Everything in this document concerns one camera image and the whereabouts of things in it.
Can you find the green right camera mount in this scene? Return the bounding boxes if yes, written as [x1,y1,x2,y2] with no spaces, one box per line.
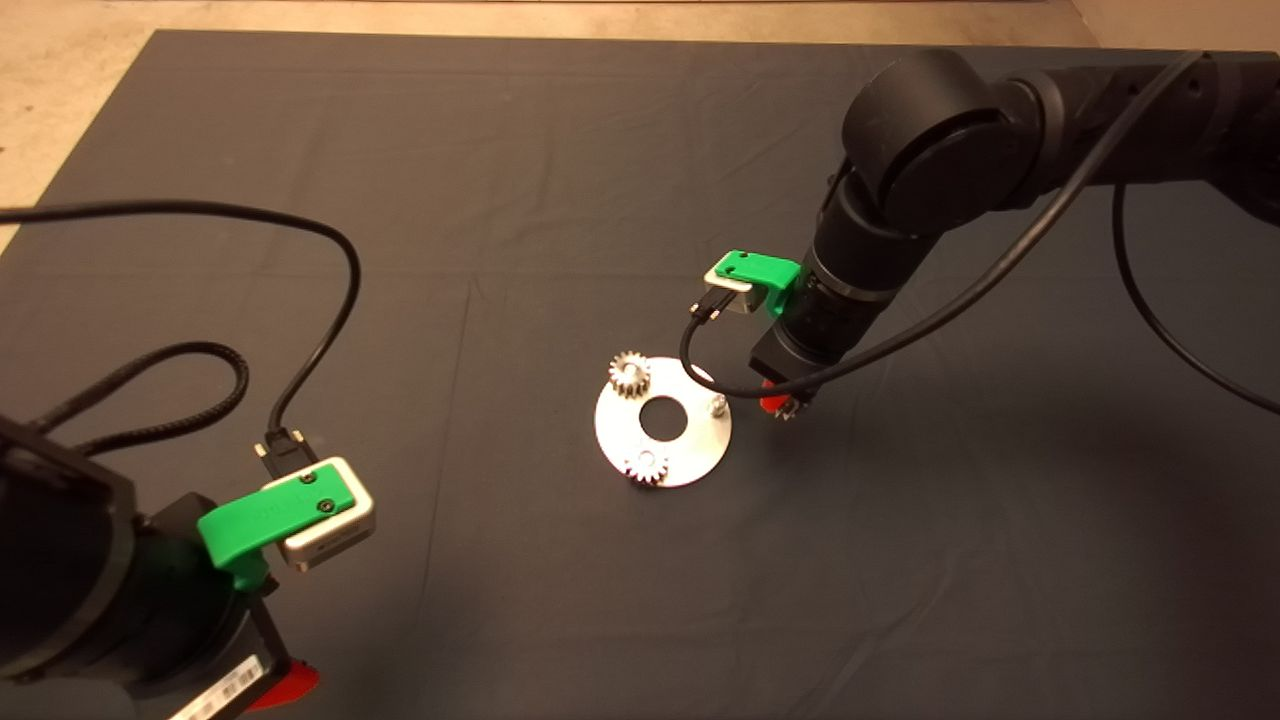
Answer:
[722,250,803,319]

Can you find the black braided left arm hose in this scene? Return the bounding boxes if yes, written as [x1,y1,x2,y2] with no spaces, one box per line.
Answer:
[30,342,251,456]

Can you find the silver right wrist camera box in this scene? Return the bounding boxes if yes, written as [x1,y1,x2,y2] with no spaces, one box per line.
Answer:
[704,262,761,316]

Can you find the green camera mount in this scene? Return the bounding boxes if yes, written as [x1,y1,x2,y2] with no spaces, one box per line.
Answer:
[197,472,358,593]
[722,250,803,319]

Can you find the green left camera mount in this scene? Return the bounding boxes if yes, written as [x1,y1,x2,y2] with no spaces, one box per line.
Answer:
[197,472,358,593]

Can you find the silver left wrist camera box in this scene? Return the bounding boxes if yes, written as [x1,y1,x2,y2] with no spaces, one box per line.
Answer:
[262,457,377,573]

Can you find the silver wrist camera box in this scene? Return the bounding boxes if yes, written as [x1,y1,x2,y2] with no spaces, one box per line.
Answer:
[704,262,761,316]
[262,457,377,573]

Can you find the round metal carrier plate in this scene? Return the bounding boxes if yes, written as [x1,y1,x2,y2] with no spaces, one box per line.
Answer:
[594,357,733,489]

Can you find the black right camera cable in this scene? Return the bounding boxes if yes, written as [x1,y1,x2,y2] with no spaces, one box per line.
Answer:
[680,50,1280,416]

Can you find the dark grey table cloth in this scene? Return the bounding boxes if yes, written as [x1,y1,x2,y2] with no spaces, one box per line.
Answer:
[0,30,1280,720]

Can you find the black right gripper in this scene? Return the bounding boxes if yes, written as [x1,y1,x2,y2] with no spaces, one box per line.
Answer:
[750,325,836,416]

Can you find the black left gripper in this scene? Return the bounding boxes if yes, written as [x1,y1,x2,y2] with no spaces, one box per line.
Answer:
[150,598,321,720]

